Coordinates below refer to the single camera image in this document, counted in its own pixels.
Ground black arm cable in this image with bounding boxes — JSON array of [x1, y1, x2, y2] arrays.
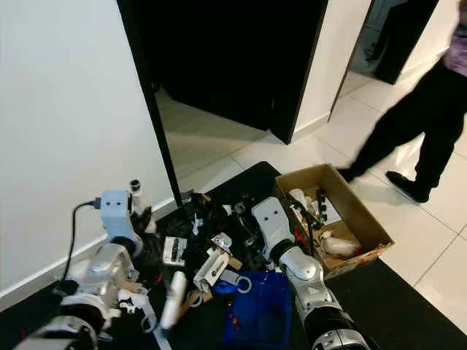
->
[[66, 201, 104, 284]]

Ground white switch plate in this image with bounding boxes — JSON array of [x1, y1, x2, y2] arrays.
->
[[163, 237, 188, 264]]

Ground white grey bracket device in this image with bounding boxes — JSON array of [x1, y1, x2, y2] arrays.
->
[[194, 233, 234, 290]]

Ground dark background door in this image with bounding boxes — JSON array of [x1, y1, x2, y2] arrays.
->
[[350, 0, 441, 85]]

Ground black open door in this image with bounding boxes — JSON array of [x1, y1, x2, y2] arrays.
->
[[131, 0, 330, 145]]

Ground person in black trousers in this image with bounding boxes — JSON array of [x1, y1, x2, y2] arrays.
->
[[339, 22, 467, 204]]

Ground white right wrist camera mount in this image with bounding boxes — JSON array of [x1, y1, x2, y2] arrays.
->
[[252, 197, 294, 254]]

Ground white stick handle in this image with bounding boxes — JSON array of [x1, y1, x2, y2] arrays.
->
[[161, 271, 188, 330]]

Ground black door frame strip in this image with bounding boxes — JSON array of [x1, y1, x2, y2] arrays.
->
[[117, 0, 182, 209]]

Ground blue plastic bin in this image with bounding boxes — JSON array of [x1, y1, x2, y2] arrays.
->
[[223, 271, 294, 349]]

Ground white bottle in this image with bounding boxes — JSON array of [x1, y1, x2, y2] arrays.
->
[[320, 232, 356, 257]]

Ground brown cardboard box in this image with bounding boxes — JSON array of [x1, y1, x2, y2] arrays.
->
[[274, 163, 395, 279]]

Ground black floor mat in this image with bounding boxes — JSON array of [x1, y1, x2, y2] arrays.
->
[[0, 161, 467, 350]]

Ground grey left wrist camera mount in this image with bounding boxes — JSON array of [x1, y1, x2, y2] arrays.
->
[[100, 190, 135, 240]]

